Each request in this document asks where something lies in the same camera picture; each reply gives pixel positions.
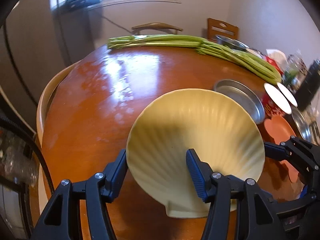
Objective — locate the wooden chair with backrest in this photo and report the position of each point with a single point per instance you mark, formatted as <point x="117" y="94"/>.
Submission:
<point x="218" y="27"/>

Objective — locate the green label plastic bottle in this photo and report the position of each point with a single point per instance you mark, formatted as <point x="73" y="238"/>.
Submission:
<point x="295" y="71"/>

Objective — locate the red instant noodle bowl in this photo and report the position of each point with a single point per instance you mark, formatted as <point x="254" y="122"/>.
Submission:
<point x="274" y="102"/>

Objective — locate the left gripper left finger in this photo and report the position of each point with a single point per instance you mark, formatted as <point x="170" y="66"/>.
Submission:
<point x="60" y="218"/>

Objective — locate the black wall shelf rack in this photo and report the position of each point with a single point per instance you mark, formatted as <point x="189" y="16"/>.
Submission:
<point x="78" y="4"/>

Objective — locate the shallow steel round pan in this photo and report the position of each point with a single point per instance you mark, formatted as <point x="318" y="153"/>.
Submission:
<point x="246" y="98"/>

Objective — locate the yellow shell-shaped plate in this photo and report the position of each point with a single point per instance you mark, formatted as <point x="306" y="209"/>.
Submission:
<point x="221" y="132"/>

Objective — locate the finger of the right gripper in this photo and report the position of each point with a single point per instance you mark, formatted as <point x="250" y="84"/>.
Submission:
<point x="304" y="191"/>
<point x="275" y="152"/>

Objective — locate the pink plastic plate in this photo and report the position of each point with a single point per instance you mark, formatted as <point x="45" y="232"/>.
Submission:
<point x="279" y="130"/>

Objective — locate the large steel bowl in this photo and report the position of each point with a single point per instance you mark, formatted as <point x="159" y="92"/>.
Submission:
<point x="301" y="124"/>

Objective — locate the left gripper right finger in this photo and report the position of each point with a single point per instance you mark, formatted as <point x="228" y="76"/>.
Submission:
<point x="255" y="217"/>

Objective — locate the black thermos flask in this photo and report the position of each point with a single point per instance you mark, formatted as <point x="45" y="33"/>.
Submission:
<point x="308" y="89"/>

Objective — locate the wrapped celery bunch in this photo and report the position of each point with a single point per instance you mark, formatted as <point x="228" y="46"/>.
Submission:
<point x="254" y="64"/>

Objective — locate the steel mixing bowl far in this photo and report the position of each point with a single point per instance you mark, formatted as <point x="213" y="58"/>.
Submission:
<point x="231" y="43"/>

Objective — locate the long celery bunch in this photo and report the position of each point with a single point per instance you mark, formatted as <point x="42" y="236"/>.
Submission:
<point x="165" y="40"/>

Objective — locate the curved wooden armchair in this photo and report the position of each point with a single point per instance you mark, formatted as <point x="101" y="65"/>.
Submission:
<point x="158" y="26"/>

